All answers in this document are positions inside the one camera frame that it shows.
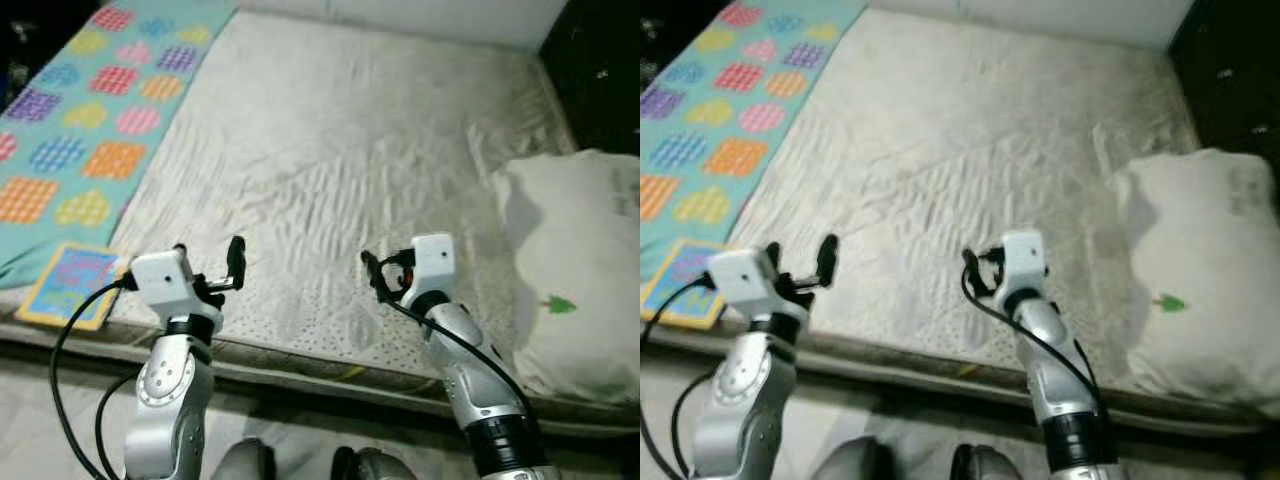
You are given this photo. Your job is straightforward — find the short black left arm cable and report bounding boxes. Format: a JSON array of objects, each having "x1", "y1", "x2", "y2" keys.
[
  {"x1": 94, "y1": 372, "x2": 141, "y2": 480},
  {"x1": 674, "y1": 372, "x2": 721, "y2": 480}
]

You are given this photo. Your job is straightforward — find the teal blanket with colourful patches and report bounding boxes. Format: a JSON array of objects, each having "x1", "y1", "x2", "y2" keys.
[
  {"x1": 0, "y1": 0, "x2": 241, "y2": 293},
  {"x1": 640, "y1": 0, "x2": 871, "y2": 283}
]

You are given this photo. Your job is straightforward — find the white quilted mattress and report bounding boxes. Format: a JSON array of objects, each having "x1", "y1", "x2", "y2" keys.
[
  {"x1": 640, "y1": 8, "x2": 1280, "y2": 431},
  {"x1": 0, "y1": 8, "x2": 641, "y2": 426}
]

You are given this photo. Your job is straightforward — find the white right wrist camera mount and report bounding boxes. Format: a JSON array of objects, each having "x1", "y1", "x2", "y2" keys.
[
  {"x1": 999, "y1": 229, "x2": 1049, "y2": 293},
  {"x1": 404, "y1": 233, "x2": 457, "y2": 297}
]

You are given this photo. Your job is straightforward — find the grey robot right foot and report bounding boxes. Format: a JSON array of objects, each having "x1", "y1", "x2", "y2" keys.
[
  {"x1": 331, "y1": 446, "x2": 423, "y2": 480},
  {"x1": 950, "y1": 444, "x2": 1043, "y2": 480}
]

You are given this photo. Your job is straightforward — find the dark bed base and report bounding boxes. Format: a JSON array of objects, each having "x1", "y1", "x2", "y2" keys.
[
  {"x1": 640, "y1": 330, "x2": 1280, "y2": 451},
  {"x1": 0, "y1": 325, "x2": 641, "y2": 446}
]

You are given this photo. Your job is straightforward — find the white pillow with green tree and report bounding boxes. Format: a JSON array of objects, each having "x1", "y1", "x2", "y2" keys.
[
  {"x1": 491, "y1": 149, "x2": 641, "y2": 408},
  {"x1": 1108, "y1": 147, "x2": 1280, "y2": 421}
]

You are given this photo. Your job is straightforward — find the grey robot left foot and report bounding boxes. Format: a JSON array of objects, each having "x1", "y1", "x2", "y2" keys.
[
  {"x1": 808, "y1": 436, "x2": 898, "y2": 480},
  {"x1": 208, "y1": 436, "x2": 277, "y2": 480}
]

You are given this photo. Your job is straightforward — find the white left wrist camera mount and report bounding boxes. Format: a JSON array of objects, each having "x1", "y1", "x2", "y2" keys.
[
  {"x1": 706, "y1": 247, "x2": 779, "y2": 323},
  {"x1": 129, "y1": 249, "x2": 198, "y2": 321}
]

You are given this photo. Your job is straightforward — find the colourful children's board book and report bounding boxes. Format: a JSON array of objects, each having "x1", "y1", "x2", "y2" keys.
[
  {"x1": 14, "y1": 242, "x2": 131, "y2": 332},
  {"x1": 640, "y1": 238, "x2": 738, "y2": 332}
]

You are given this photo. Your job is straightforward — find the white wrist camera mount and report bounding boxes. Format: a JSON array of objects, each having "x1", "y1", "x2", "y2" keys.
[
  {"x1": 129, "y1": 249, "x2": 198, "y2": 321},
  {"x1": 999, "y1": 229, "x2": 1049, "y2": 293},
  {"x1": 404, "y1": 233, "x2": 457, "y2": 297},
  {"x1": 706, "y1": 247, "x2": 779, "y2": 323}
]

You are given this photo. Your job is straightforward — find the grey robot foot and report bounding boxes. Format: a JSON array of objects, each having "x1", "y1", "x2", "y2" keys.
[
  {"x1": 208, "y1": 436, "x2": 277, "y2": 480},
  {"x1": 331, "y1": 446, "x2": 423, "y2": 480},
  {"x1": 950, "y1": 444, "x2": 1043, "y2": 480},
  {"x1": 808, "y1": 436, "x2": 898, "y2": 480}
]

